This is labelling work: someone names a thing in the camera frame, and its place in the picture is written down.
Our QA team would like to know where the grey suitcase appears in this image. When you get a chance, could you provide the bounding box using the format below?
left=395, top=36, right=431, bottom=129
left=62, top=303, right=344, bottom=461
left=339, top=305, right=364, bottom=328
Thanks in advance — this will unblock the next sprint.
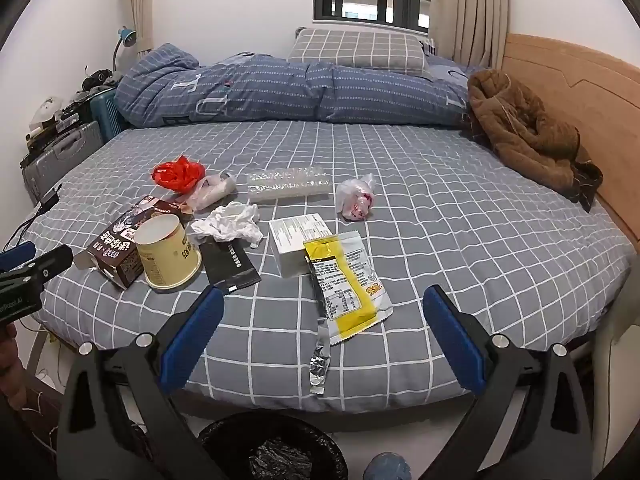
left=21, top=120, right=106, bottom=206

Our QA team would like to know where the black packet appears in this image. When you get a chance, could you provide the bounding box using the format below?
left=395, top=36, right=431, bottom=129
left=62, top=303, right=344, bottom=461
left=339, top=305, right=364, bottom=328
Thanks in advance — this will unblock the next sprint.
left=200, top=240, right=262, bottom=295

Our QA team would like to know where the white plastic item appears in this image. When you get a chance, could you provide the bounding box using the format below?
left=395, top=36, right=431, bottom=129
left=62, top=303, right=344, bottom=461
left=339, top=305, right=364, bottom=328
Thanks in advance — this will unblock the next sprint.
left=30, top=97, right=65, bottom=131

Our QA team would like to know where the blue slipper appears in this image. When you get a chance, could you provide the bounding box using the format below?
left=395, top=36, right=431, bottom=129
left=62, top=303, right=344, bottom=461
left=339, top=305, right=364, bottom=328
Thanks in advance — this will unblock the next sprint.
left=362, top=452, right=413, bottom=480

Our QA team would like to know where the teal suitcase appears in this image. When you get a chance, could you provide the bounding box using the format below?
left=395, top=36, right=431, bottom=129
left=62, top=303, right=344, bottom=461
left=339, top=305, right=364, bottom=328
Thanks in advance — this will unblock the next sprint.
left=90, top=85, right=131, bottom=146

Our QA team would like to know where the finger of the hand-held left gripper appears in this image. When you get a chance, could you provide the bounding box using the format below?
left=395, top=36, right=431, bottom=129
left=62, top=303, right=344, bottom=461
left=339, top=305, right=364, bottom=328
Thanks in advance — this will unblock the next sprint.
left=0, top=241, right=37, bottom=273
left=0, top=245, right=75, bottom=293

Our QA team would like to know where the narrow beige curtain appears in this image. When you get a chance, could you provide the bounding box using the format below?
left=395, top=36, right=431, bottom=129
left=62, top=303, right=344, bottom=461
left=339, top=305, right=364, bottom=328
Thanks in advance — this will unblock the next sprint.
left=122, top=0, right=161, bottom=56

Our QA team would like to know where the blue desk lamp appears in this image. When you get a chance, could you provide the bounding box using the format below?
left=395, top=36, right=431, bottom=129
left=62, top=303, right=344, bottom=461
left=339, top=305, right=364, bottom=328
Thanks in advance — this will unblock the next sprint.
left=111, top=26, right=138, bottom=73

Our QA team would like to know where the silver foil wrapper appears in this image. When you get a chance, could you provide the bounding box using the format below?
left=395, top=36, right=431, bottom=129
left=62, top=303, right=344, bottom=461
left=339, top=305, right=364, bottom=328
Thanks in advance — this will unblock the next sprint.
left=308, top=317, right=335, bottom=396

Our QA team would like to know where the brown quilted jacket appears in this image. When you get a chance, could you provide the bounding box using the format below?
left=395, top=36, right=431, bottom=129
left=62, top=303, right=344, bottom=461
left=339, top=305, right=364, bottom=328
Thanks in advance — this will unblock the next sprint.
left=460, top=69, right=604, bottom=213

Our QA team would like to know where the black round gadget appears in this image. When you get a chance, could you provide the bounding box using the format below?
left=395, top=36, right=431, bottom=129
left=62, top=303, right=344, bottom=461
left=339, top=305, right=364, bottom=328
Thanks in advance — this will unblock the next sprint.
left=82, top=67, right=118, bottom=91

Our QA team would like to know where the white cardboard box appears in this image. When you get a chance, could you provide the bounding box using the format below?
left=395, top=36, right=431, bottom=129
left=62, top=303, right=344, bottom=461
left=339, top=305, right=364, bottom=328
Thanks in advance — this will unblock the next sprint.
left=268, top=213, right=335, bottom=278

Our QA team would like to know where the brown patterned cloth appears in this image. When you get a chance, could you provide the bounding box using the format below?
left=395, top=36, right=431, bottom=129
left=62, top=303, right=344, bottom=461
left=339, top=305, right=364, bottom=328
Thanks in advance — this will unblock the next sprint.
left=15, top=385, right=61, bottom=461

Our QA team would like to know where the person's left hand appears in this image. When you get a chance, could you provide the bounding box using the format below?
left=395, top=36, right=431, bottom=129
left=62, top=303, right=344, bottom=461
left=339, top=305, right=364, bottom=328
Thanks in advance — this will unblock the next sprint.
left=0, top=327, right=19, bottom=398

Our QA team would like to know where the white plastic pouch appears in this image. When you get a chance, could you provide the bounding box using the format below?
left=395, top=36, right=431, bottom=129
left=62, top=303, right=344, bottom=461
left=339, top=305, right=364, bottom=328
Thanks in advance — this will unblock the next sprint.
left=186, top=172, right=238, bottom=213

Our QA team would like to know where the grey checked pillow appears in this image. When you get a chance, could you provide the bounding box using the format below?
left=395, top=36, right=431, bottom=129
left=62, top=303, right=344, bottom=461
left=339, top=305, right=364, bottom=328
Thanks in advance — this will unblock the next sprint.
left=286, top=27, right=431, bottom=76

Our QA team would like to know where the blue striped duvet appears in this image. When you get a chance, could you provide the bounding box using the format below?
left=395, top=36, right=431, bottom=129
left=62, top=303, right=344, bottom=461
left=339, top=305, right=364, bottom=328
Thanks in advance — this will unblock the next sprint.
left=114, top=44, right=483, bottom=128

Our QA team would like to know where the black adapter cable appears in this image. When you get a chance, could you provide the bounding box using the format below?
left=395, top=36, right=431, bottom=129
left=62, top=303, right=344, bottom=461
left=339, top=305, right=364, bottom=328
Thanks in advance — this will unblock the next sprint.
left=2, top=207, right=43, bottom=251

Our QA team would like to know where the cream paper cup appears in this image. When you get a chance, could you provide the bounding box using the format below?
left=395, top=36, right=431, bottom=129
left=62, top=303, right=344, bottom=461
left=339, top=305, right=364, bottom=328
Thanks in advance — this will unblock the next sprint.
left=135, top=214, right=202, bottom=291

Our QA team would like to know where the wooden headboard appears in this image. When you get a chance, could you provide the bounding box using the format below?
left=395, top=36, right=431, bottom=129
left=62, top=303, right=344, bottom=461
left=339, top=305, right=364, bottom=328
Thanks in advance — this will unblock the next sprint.
left=500, top=33, right=640, bottom=241

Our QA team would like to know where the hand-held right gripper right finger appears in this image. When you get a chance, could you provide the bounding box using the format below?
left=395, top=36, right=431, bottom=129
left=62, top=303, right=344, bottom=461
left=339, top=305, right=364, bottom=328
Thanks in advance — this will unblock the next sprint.
left=422, top=284, right=593, bottom=480

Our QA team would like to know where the red plastic bag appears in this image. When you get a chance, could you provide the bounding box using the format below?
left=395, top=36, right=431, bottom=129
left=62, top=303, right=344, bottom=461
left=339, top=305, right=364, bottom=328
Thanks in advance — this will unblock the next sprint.
left=152, top=156, right=206, bottom=195

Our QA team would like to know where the yellow snack wrapper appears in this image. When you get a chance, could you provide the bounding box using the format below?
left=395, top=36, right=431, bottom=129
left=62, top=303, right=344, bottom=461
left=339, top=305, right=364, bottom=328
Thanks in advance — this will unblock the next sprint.
left=303, top=232, right=393, bottom=346

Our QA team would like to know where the small clear red-printed bag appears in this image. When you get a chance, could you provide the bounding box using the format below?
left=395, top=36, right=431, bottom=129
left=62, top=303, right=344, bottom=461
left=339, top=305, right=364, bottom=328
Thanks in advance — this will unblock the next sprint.
left=336, top=173, right=377, bottom=222

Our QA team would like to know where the clear bubble wrap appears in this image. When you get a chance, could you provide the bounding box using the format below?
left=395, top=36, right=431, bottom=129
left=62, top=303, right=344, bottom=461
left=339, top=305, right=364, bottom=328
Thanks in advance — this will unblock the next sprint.
left=246, top=166, right=333, bottom=206

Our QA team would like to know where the trash bin with black bag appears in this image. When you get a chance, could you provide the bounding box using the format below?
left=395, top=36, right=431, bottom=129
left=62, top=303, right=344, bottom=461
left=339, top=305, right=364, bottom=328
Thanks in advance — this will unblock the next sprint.
left=197, top=412, right=348, bottom=480

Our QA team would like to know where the white tissue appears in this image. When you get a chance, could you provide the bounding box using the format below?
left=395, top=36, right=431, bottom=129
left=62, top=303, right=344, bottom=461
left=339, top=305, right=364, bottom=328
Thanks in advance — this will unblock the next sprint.
left=191, top=201, right=265, bottom=250

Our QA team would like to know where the brown milk carton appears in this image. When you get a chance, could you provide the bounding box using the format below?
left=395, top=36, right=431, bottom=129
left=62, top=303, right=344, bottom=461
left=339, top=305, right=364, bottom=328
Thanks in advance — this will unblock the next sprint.
left=74, top=195, right=188, bottom=289

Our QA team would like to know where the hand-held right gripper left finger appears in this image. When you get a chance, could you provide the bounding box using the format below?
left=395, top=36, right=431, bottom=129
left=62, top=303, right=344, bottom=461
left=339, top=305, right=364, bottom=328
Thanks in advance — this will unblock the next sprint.
left=57, top=285, right=226, bottom=480

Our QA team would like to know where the bed with grey checked sheet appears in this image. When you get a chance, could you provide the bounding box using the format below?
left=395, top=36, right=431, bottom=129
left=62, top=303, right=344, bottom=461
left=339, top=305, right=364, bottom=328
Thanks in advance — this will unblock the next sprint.
left=20, top=122, right=640, bottom=480

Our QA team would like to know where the wide beige curtain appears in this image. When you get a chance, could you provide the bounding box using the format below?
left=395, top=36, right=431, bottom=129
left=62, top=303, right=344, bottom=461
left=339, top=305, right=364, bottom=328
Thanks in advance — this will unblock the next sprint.
left=430, top=0, right=511, bottom=68

